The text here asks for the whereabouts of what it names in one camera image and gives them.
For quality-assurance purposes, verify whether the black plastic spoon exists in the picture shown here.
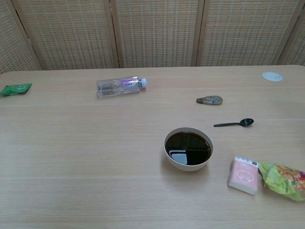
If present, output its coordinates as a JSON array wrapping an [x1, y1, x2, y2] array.
[[213, 118, 254, 128]]

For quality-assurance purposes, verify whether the dark liquid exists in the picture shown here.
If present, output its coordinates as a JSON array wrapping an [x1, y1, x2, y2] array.
[[165, 130, 213, 166]]

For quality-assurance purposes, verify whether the white ceramic bowl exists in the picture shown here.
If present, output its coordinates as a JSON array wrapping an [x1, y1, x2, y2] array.
[[163, 127, 214, 172]]

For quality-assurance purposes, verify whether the clear plastic water bottle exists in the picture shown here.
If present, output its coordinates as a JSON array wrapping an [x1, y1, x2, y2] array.
[[96, 76, 148, 98]]

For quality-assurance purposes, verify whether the translucent correction tape dispenser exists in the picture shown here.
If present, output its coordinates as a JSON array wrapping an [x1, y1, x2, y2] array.
[[196, 95, 224, 105]]

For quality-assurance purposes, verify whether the woven bamboo folding screen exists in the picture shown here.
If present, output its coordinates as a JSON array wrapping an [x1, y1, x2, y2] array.
[[0, 0, 305, 74]]

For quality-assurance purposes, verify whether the white round table grommet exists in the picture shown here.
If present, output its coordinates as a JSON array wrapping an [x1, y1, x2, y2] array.
[[262, 71, 283, 82]]

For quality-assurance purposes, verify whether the green sachet packet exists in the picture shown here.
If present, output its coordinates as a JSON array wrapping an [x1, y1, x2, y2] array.
[[0, 83, 33, 96]]

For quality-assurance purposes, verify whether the green snack bag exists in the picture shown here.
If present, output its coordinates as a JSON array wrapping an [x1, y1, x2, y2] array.
[[258, 161, 305, 202]]

